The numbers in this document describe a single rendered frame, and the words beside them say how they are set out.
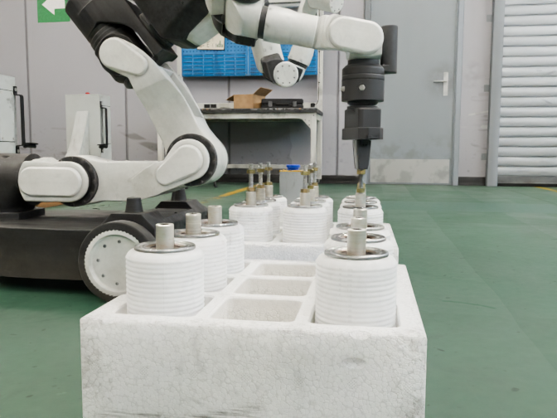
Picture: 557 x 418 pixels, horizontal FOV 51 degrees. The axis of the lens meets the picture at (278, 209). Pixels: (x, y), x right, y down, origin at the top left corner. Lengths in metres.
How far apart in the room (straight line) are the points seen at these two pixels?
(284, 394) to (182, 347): 0.12
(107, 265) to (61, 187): 0.33
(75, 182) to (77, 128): 3.25
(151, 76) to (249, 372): 1.10
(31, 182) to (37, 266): 0.26
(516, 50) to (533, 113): 0.65
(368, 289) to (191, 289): 0.21
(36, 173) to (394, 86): 5.04
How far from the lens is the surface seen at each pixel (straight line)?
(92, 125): 4.94
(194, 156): 1.55
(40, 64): 7.48
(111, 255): 1.47
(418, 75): 6.40
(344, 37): 1.20
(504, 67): 6.48
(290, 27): 1.22
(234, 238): 0.93
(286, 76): 1.84
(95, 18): 1.73
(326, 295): 0.67
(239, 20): 1.24
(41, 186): 1.74
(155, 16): 1.63
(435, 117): 6.38
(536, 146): 6.51
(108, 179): 1.70
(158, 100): 1.63
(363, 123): 1.20
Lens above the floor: 0.37
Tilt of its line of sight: 6 degrees down
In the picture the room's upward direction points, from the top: straight up
